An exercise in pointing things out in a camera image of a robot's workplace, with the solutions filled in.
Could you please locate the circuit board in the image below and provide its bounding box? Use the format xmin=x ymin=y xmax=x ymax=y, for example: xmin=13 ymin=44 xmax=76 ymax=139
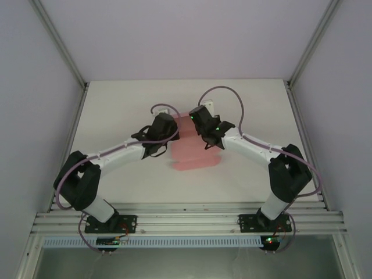
xmin=260 ymin=235 xmax=289 ymax=248
xmin=96 ymin=236 xmax=130 ymax=248

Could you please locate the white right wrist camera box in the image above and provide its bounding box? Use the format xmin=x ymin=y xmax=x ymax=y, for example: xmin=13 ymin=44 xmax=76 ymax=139
xmin=200 ymin=99 xmax=217 ymax=116

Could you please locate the aluminium frame post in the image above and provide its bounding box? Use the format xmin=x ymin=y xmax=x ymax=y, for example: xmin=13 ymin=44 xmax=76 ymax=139
xmin=286 ymin=0 xmax=341 ymax=88
xmin=28 ymin=0 xmax=90 ymax=91

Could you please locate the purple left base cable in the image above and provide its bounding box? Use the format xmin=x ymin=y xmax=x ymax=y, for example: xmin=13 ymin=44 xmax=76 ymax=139
xmin=77 ymin=213 xmax=106 ymax=255

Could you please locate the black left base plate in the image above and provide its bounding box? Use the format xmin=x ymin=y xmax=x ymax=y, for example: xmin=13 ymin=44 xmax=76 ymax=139
xmin=84 ymin=214 xmax=138 ymax=234

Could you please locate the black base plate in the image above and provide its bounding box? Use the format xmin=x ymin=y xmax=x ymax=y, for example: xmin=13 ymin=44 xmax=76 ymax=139
xmin=84 ymin=214 xmax=138 ymax=234
xmin=238 ymin=214 xmax=292 ymax=234

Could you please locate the aluminium side rail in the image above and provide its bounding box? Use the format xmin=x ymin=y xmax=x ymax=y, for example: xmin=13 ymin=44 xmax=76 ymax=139
xmin=46 ymin=83 xmax=90 ymax=213
xmin=285 ymin=82 xmax=330 ymax=209

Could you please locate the aluminium frame leg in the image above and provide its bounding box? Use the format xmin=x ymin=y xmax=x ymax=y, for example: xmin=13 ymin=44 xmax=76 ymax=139
xmin=332 ymin=233 xmax=360 ymax=279
xmin=14 ymin=234 xmax=45 ymax=279

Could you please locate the right circuit board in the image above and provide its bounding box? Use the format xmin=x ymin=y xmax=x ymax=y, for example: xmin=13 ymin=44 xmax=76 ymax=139
xmin=260 ymin=235 xmax=289 ymax=248

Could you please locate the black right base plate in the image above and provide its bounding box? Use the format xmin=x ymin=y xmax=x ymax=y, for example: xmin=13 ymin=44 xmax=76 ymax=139
xmin=238 ymin=214 xmax=292 ymax=234

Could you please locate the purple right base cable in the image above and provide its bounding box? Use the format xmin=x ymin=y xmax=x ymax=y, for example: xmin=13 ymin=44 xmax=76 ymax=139
xmin=265 ymin=214 xmax=298 ymax=254

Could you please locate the left circuit board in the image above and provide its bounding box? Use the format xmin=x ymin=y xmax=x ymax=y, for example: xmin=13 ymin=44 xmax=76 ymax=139
xmin=96 ymin=236 xmax=130 ymax=248

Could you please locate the wide aluminium mounting rail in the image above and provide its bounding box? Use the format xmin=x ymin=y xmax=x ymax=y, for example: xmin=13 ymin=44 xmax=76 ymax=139
xmin=30 ymin=211 xmax=348 ymax=235

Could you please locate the light blue slotted cable duct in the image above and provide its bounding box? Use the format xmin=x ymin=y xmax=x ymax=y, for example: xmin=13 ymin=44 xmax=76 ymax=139
xmin=42 ymin=235 xmax=263 ymax=249

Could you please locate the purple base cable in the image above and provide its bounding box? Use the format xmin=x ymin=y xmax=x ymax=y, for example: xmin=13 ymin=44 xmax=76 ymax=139
xmin=265 ymin=214 xmax=298 ymax=254
xmin=77 ymin=213 xmax=106 ymax=255

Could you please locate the narrow aluminium rail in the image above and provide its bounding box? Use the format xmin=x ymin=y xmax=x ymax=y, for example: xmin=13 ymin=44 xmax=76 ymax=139
xmin=50 ymin=202 xmax=327 ymax=212

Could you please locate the pink paper box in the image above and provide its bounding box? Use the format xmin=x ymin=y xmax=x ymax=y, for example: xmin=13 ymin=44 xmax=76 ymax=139
xmin=169 ymin=111 xmax=223 ymax=173

